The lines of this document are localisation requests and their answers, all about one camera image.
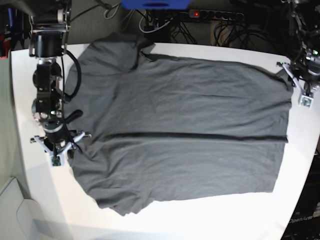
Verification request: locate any white cable on floor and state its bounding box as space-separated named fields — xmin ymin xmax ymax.
xmin=138 ymin=14 xmax=172 ymax=34

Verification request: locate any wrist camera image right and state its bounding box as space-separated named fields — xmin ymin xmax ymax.
xmin=299 ymin=94 xmax=314 ymax=109

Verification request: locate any red clamp at table corner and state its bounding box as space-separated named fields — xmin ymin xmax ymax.
xmin=0 ymin=33 xmax=11 ymax=59

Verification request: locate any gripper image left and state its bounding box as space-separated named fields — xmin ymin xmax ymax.
xmin=30 ymin=109 xmax=92 ymax=158

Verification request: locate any dark grey t-shirt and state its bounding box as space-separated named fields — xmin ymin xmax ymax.
xmin=64 ymin=33 xmax=293 ymax=215

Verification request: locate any black power strip red light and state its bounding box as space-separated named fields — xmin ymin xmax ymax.
xmin=188 ymin=9 xmax=245 ymax=22

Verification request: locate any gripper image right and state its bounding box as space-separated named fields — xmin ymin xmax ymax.
xmin=276 ymin=53 xmax=320 ymax=97

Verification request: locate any blue box at top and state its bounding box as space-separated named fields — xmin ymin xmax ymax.
xmin=121 ymin=0 xmax=191 ymax=10

